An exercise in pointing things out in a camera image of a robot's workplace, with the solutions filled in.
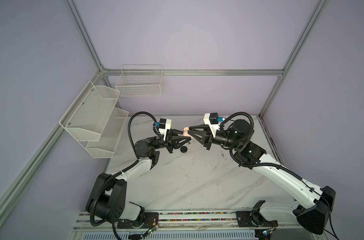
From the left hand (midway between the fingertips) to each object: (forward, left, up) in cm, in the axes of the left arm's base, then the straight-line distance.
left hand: (189, 138), depth 62 cm
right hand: (-1, +1, +5) cm, 5 cm away
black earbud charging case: (+17, +3, -35) cm, 39 cm away
